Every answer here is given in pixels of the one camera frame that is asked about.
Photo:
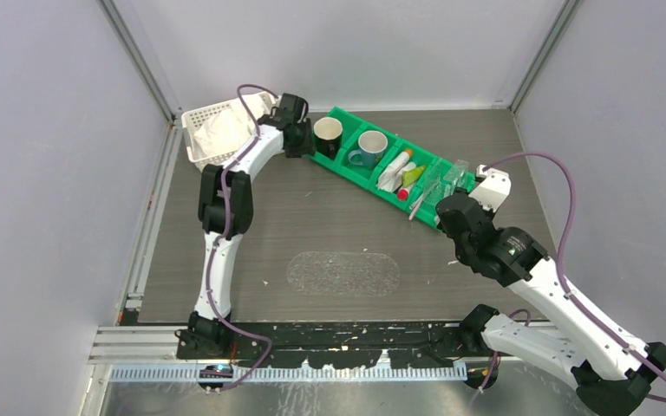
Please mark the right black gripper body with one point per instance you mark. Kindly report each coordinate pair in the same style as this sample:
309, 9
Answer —
492, 204

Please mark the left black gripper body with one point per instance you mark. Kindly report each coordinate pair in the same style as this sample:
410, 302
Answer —
303, 141

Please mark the black mug cream inside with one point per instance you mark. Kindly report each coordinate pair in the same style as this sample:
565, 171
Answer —
328, 134

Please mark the white plastic basket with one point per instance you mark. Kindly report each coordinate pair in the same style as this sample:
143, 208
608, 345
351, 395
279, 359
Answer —
188, 129

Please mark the blue mug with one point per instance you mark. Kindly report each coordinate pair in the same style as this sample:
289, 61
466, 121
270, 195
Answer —
371, 147

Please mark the clear oval textured tray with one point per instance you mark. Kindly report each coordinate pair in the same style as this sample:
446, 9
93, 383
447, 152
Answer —
351, 274

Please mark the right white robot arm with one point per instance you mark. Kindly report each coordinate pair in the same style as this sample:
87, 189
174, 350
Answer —
610, 369

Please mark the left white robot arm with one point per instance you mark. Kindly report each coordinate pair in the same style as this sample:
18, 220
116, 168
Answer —
225, 212

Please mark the yellow toothpaste tube red cap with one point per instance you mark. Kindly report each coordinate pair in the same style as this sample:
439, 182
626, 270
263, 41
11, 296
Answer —
409, 179

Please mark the white toothpaste tube orange cap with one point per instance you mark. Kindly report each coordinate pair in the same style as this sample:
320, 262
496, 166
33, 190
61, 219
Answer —
396, 164

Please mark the white cloth in basket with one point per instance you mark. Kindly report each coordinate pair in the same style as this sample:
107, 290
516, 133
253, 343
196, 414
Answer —
225, 127

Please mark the white slotted cable duct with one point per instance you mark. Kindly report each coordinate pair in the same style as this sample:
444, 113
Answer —
223, 373

